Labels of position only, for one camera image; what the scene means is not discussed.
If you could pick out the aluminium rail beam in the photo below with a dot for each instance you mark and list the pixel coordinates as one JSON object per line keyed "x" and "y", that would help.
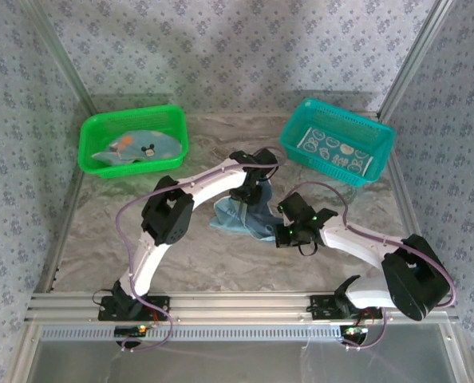
{"x": 241, "y": 307}

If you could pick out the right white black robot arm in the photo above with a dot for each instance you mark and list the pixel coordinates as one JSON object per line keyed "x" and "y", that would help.
{"x": 416, "y": 275}

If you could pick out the green plastic basket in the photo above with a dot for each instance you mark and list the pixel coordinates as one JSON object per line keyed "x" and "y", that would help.
{"x": 87, "y": 159}

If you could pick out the grey metal panel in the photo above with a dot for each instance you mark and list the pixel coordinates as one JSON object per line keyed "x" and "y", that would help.
{"x": 237, "y": 363}

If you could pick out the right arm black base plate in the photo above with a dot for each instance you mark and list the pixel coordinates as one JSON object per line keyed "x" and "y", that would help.
{"x": 325, "y": 313}

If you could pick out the aluminium frame post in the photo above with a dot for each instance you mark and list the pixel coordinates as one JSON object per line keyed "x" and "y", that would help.
{"x": 413, "y": 60}
{"x": 66, "y": 64}

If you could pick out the polka dot Mickey towel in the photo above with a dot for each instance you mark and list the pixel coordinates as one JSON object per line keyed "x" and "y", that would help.
{"x": 157, "y": 141}

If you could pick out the teal plastic basket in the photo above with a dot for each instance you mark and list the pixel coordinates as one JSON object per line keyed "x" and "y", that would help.
{"x": 293, "y": 135}

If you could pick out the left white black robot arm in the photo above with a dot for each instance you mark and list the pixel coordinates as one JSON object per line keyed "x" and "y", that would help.
{"x": 169, "y": 215}

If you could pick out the navy blue printed towel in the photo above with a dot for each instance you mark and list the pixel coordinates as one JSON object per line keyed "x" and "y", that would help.
{"x": 229, "y": 219}

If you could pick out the teal bunny print towel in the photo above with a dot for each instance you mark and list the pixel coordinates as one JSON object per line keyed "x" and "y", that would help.
{"x": 332, "y": 149}

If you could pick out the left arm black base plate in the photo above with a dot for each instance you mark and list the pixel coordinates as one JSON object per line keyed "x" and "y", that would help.
{"x": 163, "y": 303}

